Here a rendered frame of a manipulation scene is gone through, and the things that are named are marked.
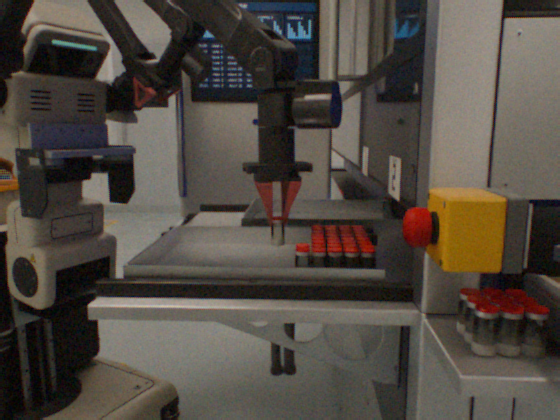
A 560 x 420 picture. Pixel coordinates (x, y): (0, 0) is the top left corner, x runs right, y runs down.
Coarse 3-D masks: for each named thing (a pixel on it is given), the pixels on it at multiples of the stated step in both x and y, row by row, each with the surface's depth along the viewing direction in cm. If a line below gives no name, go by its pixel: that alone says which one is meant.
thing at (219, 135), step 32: (256, 0) 146; (288, 0) 146; (320, 0) 147; (288, 32) 148; (320, 32) 149; (224, 64) 148; (320, 64) 151; (192, 96) 149; (224, 96) 150; (256, 96) 151; (192, 128) 151; (224, 128) 152; (256, 128) 153; (288, 128) 154; (192, 160) 153; (224, 160) 154; (256, 160) 155; (320, 160) 156; (192, 192) 155; (224, 192) 156; (256, 192) 156; (320, 192) 158
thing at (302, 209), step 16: (256, 208) 121; (304, 208) 121; (320, 208) 120; (336, 208) 120; (352, 208) 120; (368, 208) 120; (256, 224) 96; (288, 224) 96; (304, 224) 95; (320, 224) 95; (336, 224) 95; (352, 224) 95; (368, 224) 95; (384, 224) 95; (400, 224) 94
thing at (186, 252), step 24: (168, 240) 82; (192, 240) 89; (216, 240) 88; (240, 240) 88; (264, 240) 88; (288, 240) 87; (144, 264) 70; (168, 264) 75; (192, 264) 75; (216, 264) 75; (240, 264) 75; (264, 264) 75; (288, 264) 75
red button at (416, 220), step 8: (416, 208) 47; (424, 208) 47; (408, 216) 47; (416, 216) 46; (424, 216) 46; (408, 224) 47; (416, 224) 46; (424, 224) 46; (432, 224) 47; (408, 232) 47; (416, 232) 46; (424, 232) 46; (408, 240) 47; (416, 240) 46; (424, 240) 46
